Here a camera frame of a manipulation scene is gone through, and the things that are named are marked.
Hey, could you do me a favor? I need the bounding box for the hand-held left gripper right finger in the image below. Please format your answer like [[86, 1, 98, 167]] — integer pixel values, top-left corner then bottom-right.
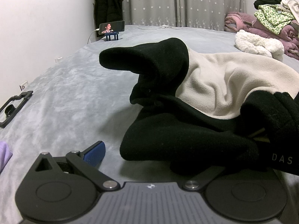
[[183, 167, 226, 190]]

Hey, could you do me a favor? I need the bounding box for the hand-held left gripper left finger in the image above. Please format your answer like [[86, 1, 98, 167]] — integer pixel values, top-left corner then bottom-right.
[[35, 141, 121, 190]]

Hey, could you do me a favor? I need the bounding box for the black and cream sweatshirt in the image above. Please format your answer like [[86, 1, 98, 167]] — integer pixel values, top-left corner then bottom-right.
[[99, 37, 299, 176]]

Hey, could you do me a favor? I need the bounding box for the grey bed blanket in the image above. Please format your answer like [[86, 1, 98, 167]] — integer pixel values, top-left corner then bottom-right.
[[0, 24, 299, 224]]

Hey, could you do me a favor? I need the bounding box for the purple cloth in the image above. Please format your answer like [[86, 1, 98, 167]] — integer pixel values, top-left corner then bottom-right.
[[0, 141, 13, 172]]

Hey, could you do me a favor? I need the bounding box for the blue phone stand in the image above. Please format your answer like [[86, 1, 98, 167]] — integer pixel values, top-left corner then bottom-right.
[[104, 31, 120, 42]]

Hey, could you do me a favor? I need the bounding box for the smartphone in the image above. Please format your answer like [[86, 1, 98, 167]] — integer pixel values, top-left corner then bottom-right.
[[99, 21, 126, 34]]

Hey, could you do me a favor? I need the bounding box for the white fluffy garment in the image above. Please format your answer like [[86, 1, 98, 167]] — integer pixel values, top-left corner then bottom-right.
[[235, 30, 285, 62]]

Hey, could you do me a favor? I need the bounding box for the black hanging coat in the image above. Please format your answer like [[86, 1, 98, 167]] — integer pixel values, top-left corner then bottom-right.
[[94, 0, 123, 38]]

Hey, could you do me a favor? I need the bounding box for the green patterned garment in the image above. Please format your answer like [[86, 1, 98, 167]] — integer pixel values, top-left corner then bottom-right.
[[254, 5, 295, 36]]

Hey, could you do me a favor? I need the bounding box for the pink quilt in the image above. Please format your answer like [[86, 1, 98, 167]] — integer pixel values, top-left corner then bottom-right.
[[224, 11, 299, 60]]

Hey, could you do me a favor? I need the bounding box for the black garment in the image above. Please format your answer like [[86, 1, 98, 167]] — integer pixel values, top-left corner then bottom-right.
[[254, 0, 290, 8]]

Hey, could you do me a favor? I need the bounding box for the grey star curtain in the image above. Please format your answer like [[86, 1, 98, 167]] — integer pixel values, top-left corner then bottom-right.
[[119, 0, 247, 32]]

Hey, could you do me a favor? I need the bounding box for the black plastic frame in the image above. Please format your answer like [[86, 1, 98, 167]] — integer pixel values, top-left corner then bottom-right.
[[0, 91, 34, 128]]

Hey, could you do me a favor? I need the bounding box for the white charging cable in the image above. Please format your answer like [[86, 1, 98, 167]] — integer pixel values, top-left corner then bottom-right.
[[87, 28, 101, 44]]

